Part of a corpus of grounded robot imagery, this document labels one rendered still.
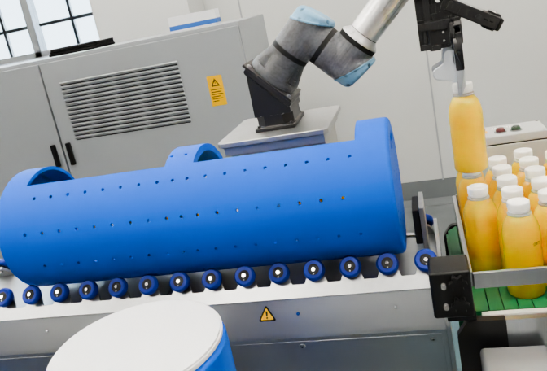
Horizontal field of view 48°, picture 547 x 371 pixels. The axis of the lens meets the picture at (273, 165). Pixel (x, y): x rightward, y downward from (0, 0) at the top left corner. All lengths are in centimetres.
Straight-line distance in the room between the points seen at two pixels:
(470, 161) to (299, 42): 66
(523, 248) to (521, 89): 304
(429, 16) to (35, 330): 111
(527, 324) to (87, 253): 88
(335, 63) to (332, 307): 72
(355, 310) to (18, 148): 257
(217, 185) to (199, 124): 181
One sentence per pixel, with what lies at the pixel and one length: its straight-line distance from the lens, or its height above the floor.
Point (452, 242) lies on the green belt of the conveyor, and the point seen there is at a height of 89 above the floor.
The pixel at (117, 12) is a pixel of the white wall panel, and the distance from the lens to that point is 419.
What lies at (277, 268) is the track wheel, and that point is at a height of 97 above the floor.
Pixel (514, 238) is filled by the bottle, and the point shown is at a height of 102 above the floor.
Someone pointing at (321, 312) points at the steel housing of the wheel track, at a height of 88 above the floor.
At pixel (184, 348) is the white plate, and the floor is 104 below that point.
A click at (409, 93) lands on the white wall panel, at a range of 412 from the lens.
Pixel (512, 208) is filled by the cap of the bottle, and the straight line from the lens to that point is 117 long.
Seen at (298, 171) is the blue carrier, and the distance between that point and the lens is 119.
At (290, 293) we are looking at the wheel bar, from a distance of 130.
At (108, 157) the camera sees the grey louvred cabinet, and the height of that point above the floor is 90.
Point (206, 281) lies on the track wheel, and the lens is 134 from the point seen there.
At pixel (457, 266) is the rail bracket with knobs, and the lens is 113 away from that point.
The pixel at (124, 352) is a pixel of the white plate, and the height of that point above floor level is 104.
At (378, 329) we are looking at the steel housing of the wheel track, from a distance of 129.
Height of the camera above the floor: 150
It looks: 15 degrees down
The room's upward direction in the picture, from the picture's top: 12 degrees counter-clockwise
